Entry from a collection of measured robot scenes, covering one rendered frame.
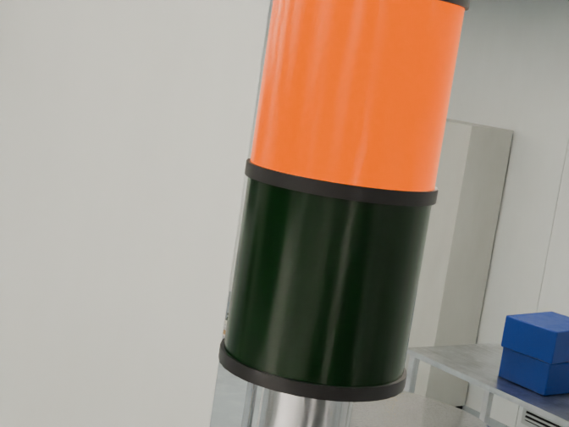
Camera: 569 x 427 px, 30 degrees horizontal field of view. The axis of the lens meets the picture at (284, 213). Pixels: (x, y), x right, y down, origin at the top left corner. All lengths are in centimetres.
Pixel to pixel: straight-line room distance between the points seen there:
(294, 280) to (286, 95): 5
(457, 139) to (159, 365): 534
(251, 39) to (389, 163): 169
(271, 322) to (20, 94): 150
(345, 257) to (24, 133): 152
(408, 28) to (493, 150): 700
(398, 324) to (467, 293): 710
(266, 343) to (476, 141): 687
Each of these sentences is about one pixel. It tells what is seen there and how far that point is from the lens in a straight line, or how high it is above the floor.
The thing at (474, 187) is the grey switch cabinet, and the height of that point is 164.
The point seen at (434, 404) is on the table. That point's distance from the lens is 468.
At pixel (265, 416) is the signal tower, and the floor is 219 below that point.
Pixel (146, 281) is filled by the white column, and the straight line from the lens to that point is 191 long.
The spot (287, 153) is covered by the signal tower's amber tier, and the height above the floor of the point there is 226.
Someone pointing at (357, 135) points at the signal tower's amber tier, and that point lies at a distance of 25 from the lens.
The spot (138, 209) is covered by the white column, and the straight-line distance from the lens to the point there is 187.
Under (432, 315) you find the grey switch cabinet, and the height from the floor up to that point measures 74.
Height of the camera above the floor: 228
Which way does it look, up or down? 8 degrees down
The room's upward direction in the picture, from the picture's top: 8 degrees clockwise
